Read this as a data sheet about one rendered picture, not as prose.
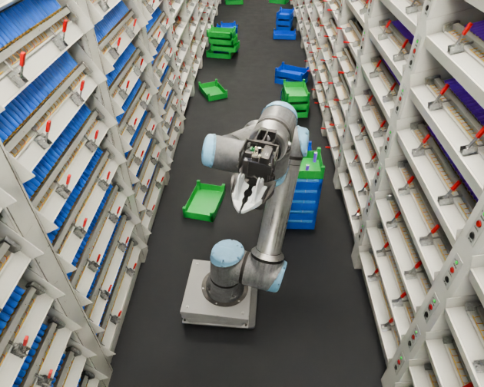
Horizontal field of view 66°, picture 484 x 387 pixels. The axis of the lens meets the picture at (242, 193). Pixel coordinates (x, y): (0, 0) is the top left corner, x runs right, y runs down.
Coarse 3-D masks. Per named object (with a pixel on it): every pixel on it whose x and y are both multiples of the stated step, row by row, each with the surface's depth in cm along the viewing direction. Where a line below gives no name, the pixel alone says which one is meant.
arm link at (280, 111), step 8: (272, 104) 91; (280, 104) 91; (288, 104) 92; (264, 112) 90; (272, 112) 88; (280, 112) 88; (288, 112) 90; (296, 112) 94; (264, 120) 86; (280, 120) 86; (288, 120) 88; (296, 120) 93; (288, 128) 86
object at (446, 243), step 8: (408, 168) 157; (416, 184) 149; (416, 200) 145; (424, 200) 142; (424, 208) 141; (432, 208) 138; (424, 216) 138; (432, 216) 135; (440, 224) 132; (440, 232) 129; (448, 240) 126; (448, 248) 124
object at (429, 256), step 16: (400, 160) 162; (400, 176) 159; (416, 192) 149; (400, 208) 149; (416, 208) 143; (416, 224) 137; (432, 224) 136; (416, 240) 132; (432, 256) 126; (432, 272) 122
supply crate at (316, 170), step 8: (312, 152) 220; (304, 160) 221; (312, 160) 221; (320, 160) 215; (304, 168) 215; (312, 168) 215; (320, 168) 205; (304, 176) 207; (312, 176) 207; (320, 176) 207
